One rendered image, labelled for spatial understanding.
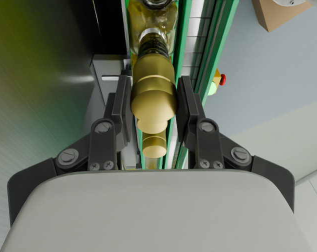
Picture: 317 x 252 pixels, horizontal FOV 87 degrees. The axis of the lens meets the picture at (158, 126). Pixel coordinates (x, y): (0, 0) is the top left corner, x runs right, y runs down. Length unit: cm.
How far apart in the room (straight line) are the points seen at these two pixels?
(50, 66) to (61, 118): 6
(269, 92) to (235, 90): 20
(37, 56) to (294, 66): 101
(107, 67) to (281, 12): 58
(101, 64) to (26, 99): 30
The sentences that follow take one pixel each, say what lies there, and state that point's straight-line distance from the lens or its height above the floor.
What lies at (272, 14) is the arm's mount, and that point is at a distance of 76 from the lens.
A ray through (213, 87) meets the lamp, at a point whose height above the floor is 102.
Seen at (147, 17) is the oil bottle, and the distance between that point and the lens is 20.
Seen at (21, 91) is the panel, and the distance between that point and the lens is 20.
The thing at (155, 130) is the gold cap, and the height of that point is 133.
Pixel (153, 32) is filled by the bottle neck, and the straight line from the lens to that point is 19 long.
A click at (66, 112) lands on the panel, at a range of 27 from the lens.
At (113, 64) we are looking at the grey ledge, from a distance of 47.
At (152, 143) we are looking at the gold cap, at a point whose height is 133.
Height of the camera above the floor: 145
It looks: 39 degrees down
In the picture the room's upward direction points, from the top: 177 degrees clockwise
